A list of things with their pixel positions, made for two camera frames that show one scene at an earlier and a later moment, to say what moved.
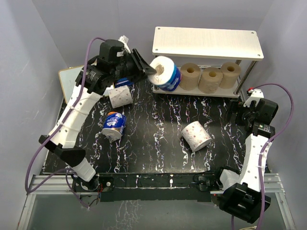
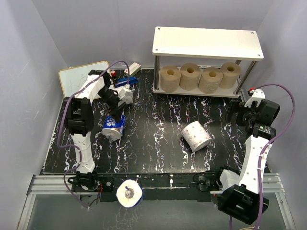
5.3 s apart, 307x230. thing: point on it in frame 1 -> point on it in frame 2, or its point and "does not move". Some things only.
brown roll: (189, 73) does not move
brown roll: (209, 82) does not move
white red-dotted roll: (196, 136) does not move
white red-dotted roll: (120, 96) does not move
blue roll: (168, 76) -> (130, 193)
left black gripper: (139, 74) -> (116, 114)
